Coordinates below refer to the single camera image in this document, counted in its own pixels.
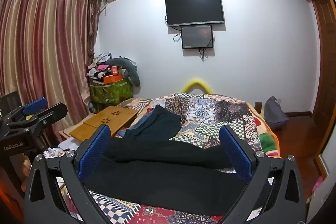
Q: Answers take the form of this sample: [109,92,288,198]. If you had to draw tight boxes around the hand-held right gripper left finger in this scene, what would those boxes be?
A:
[24,124,116,224]

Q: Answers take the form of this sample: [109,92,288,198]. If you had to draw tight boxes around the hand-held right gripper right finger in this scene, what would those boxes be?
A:
[219,124,307,224]

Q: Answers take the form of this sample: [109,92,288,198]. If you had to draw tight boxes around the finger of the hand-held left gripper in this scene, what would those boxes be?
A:
[3,97,48,126]
[28,103,68,136]

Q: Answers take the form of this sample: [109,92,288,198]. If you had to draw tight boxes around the black pants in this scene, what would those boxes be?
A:
[79,139,271,216]

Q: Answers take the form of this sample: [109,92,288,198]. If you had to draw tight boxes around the person's left hand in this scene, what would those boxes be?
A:
[22,155,32,178]

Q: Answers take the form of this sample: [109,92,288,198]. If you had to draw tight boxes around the orange colourful fleece blanket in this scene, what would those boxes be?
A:
[244,101,282,159]

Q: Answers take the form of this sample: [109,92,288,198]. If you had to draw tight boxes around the wooden lap desk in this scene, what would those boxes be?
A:
[70,106,138,140]

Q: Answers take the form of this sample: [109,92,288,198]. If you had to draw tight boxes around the white patterned cloth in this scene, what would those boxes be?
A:
[42,140,79,161]

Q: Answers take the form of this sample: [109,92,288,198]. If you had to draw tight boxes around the blue jeans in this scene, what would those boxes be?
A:
[117,111,155,135]

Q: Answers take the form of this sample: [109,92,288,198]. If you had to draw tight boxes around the patchwork printed blanket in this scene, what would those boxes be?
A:
[43,93,282,224]

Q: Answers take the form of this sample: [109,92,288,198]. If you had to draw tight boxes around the grey backpack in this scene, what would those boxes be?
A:
[263,96,289,131]

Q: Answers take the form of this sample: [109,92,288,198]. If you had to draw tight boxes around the green patterned storage bag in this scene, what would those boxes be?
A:
[89,78,134,110]

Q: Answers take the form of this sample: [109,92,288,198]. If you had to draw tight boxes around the striped pink beige curtain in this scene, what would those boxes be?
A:
[0,0,101,151]

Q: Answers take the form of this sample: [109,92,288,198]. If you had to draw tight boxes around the pile of mixed clothes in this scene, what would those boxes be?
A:
[87,51,113,83]

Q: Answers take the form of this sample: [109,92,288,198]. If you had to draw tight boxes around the dark navy folded garment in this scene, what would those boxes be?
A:
[122,105,181,142]

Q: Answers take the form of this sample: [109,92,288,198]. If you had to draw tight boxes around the orange box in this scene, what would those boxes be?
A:
[103,74,123,84]

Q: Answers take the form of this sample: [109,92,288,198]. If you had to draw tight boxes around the yellow foam arc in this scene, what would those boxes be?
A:
[181,77,214,94]

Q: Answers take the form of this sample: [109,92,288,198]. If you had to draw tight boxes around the pink bag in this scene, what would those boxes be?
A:
[311,175,324,199]

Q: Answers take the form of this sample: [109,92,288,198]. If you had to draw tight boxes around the brown wooden door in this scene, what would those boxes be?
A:
[311,0,336,180]

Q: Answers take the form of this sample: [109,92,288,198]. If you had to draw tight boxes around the small black wall monitor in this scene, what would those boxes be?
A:
[181,25,214,50]

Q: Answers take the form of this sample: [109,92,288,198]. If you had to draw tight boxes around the large black wall television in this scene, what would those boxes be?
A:
[165,0,225,28]

